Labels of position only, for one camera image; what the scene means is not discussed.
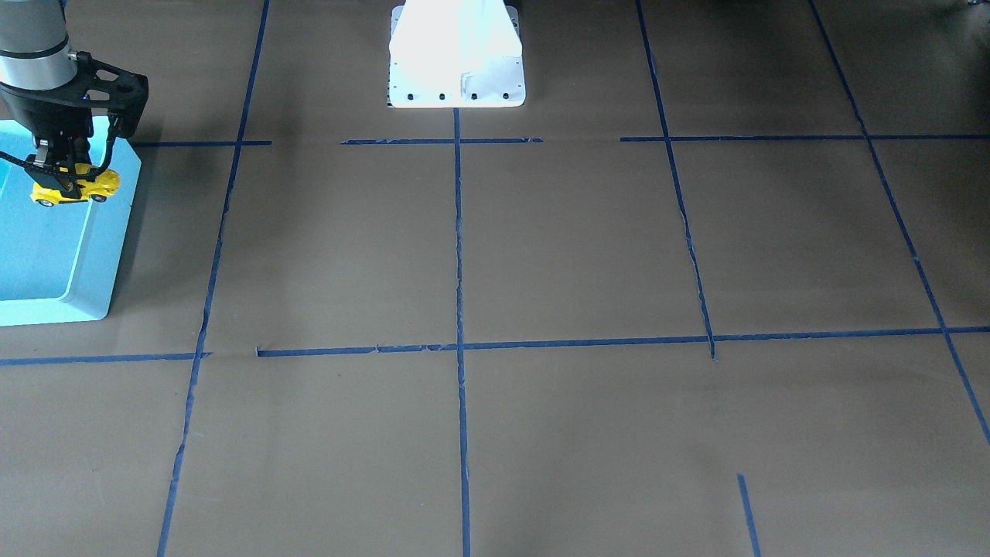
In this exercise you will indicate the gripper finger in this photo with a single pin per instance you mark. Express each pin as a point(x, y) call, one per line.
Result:
point(78, 161)
point(44, 168)

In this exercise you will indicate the yellow beetle toy car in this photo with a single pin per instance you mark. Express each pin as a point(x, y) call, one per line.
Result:
point(48, 191)

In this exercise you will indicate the turquoise plastic bin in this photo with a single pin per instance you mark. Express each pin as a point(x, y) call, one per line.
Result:
point(59, 264)

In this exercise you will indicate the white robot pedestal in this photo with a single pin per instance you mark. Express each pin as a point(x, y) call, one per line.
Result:
point(456, 54)

